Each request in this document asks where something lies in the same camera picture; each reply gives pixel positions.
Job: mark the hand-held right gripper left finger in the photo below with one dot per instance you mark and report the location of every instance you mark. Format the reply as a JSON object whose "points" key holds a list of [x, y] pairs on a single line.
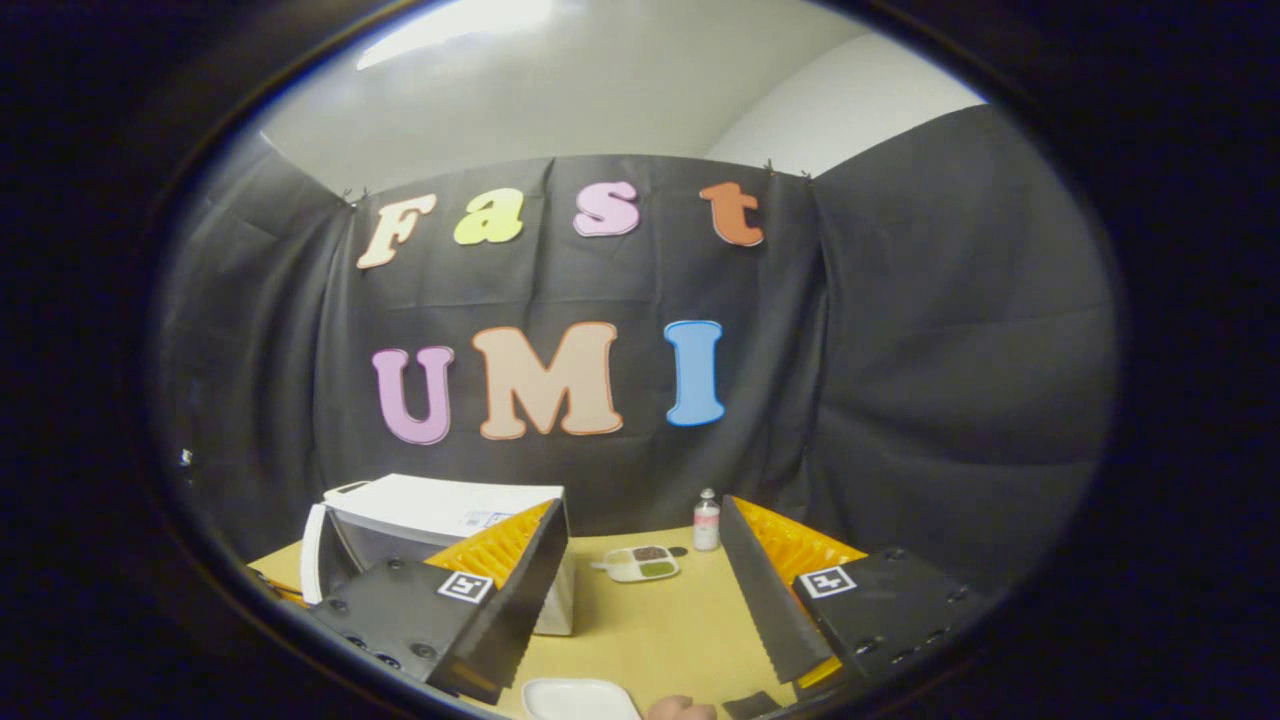
{"points": [[525, 600]]}

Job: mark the white microwave oven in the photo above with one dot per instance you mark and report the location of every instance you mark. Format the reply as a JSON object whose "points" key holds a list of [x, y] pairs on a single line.
{"points": [[440, 500]]}

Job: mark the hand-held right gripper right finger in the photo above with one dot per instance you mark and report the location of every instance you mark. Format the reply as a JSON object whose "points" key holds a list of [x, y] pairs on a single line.
{"points": [[765, 600]]}

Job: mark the white divided food tray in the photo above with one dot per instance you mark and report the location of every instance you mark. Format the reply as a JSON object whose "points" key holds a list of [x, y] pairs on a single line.
{"points": [[635, 565]]}

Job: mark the small clear bottle pink label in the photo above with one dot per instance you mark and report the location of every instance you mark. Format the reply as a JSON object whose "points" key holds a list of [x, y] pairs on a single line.
{"points": [[706, 525]]}

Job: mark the white oval plate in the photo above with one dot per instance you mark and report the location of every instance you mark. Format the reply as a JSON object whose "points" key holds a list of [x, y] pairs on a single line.
{"points": [[580, 700]]}

